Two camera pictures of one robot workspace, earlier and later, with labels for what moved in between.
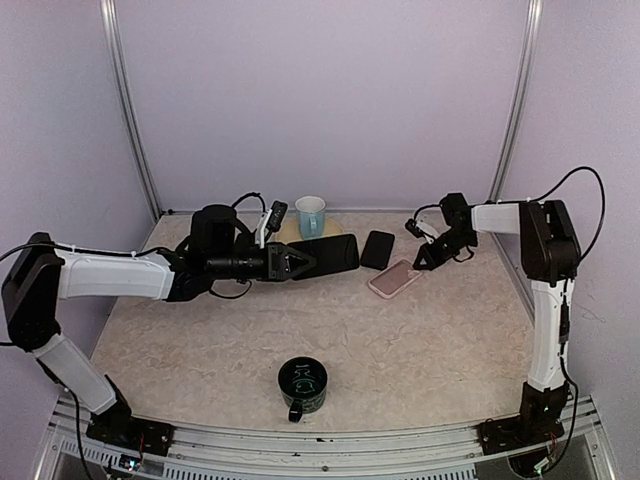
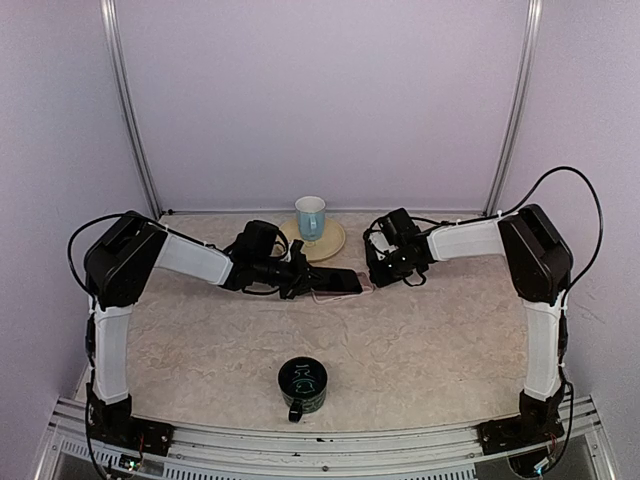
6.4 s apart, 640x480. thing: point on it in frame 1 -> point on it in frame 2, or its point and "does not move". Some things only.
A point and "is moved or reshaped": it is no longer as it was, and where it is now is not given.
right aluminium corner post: (527, 76) does not move
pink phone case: (394, 279) is moved or reshaped
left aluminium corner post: (110, 22) does not move
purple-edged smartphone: (332, 255) -> (334, 280)
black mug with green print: (302, 381) does not move
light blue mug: (311, 216) does not move
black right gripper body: (454, 243) -> (395, 271)
